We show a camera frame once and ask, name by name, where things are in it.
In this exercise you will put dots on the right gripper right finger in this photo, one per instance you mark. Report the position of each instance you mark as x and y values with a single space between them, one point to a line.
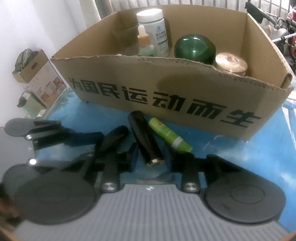
228 190

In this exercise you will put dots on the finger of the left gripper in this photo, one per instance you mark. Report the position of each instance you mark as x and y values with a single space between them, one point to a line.
46 133
22 173

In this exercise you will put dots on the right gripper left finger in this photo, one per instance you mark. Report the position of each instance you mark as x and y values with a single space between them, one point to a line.
67 193

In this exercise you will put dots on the black oblong case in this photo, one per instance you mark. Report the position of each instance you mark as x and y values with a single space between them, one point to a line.
112 140

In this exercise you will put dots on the green lip balm tube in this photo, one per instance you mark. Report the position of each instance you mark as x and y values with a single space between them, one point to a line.
173 139

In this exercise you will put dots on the black cylindrical flashlight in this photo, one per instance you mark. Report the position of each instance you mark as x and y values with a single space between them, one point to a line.
144 136

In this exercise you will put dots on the amber dropper bottle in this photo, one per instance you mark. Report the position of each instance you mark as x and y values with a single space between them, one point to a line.
146 48

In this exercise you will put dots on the gold ribbed round jar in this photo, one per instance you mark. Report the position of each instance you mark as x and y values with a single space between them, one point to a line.
231 63

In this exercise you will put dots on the dark green round jar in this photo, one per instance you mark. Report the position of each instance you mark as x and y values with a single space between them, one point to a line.
196 48

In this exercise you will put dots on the small cardboard box on floor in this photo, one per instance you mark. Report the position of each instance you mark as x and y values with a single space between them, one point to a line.
39 77

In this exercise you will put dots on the brown cardboard box with print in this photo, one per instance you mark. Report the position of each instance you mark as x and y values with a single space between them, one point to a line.
179 90

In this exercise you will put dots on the white supplement bottle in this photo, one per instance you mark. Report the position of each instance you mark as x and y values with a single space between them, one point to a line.
154 23

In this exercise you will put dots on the black folding wheelchair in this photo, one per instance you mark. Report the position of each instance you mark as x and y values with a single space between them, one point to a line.
280 30

